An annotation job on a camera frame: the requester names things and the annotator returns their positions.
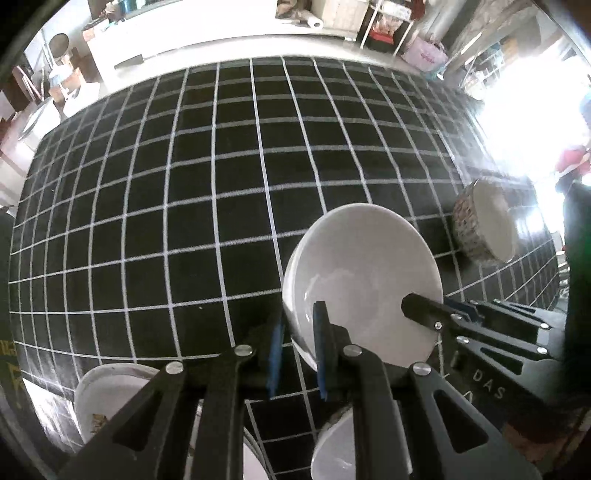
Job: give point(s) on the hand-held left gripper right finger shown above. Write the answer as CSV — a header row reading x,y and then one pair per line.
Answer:
x,y
321,350

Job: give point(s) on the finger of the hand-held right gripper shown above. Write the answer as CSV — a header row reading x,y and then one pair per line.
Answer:
x,y
422,309
508,314

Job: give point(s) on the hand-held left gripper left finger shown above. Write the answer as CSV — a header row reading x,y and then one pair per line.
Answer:
x,y
276,355

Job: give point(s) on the plain white bowl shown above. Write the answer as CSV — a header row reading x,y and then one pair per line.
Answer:
x,y
369,258

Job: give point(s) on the white bowl red base mark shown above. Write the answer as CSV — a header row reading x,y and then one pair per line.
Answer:
x,y
334,447

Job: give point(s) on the plain white plate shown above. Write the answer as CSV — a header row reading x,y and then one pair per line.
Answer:
x,y
254,461

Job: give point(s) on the small white plate grey print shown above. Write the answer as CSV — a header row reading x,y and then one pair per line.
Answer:
x,y
99,421

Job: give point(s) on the patterned ceramic bowl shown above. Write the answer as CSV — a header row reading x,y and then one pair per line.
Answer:
x,y
494,221

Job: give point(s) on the red hanging clothes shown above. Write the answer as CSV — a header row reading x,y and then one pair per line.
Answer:
x,y
572,159

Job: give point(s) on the black white-grid tablecloth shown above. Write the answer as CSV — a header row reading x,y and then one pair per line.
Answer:
x,y
184,184

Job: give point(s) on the standing mirror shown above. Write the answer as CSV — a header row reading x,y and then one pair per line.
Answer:
x,y
485,62

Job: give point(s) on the pink bag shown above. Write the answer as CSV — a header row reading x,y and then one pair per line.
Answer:
x,y
422,54

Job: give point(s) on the white shelf rack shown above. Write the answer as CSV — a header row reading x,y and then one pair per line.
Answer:
x,y
369,27

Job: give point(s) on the woven storage box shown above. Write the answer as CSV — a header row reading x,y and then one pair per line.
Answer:
x,y
344,11

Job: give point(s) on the paper towel roll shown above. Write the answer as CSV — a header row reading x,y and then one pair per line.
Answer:
x,y
310,21

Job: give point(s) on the white dustpan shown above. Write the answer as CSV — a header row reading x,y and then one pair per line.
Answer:
x,y
81,97

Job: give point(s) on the white bucket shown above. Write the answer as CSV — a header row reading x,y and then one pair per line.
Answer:
x,y
37,122

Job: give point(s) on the white pole mop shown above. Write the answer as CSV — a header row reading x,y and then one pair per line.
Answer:
x,y
61,78

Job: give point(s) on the white television cabinet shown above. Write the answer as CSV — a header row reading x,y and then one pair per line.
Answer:
x,y
152,23

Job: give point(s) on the dark round disc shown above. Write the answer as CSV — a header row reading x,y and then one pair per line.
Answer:
x,y
59,44

